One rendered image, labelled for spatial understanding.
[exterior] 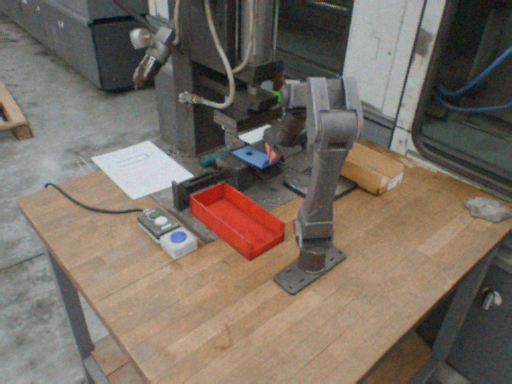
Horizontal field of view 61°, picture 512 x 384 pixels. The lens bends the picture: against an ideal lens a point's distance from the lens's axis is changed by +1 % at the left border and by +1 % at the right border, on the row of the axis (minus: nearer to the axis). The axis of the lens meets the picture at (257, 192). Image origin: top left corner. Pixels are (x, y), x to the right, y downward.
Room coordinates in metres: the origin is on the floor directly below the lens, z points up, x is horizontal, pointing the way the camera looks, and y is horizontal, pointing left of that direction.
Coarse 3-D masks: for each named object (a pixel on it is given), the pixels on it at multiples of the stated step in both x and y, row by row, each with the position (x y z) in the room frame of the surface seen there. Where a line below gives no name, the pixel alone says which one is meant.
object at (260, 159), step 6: (240, 150) 1.16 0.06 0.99; (246, 150) 1.16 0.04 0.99; (252, 150) 1.16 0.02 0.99; (258, 150) 1.16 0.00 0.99; (240, 156) 1.11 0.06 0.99; (246, 156) 1.11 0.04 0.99; (252, 156) 1.12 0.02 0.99; (258, 156) 1.12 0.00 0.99; (264, 156) 1.12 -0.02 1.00; (252, 162) 1.08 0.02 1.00; (258, 162) 1.08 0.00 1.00; (264, 162) 1.04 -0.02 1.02
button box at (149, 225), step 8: (48, 184) 1.07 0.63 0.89; (64, 192) 1.00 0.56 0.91; (72, 200) 0.97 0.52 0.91; (88, 208) 0.94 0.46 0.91; (96, 208) 0.93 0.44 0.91; (136, 208) 0.94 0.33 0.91; (152, 208) 0.92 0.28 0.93; (160, 208) 0.92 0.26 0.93; (144, 216) 0.88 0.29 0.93; (168, 216) 0.89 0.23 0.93; (144, 224) 0.86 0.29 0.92; (152, 224) 0.85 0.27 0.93; (168, 224) 0.85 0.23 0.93; (176, 224) 0.85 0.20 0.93; (152, 232) 0.83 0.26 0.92; (160, 232) 0.82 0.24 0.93; (168, 232) 0.83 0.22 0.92
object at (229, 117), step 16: (208, 80) 1.24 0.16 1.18; (224, 80) 1.26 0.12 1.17; (240, 80) 1.24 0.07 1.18; (240, 96) 1.13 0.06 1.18; (256, 96) 1.12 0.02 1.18; (272, 96) 1.13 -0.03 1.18; (224, 112) 1.09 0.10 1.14; (240, 112) 1.10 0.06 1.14; (256, 112) 1.11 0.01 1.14; (272, 112) 1.13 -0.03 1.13; (224, 128) 1.11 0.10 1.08; (240, 128) 1.05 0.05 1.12
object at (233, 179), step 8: (216, 160) 1.11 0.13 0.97; (280, 160) 1.17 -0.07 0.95; (264, 168) 1.16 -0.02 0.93; (272, 168) 1.15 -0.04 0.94; (232, 176) 1.06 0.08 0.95; (240, 176) 1.05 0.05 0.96; (248, 176) 1.08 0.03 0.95; (272, 176) 1.15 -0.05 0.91; (232, 184) 1.06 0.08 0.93; (240, 184) 1.05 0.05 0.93; (248, 184) 1.08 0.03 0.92
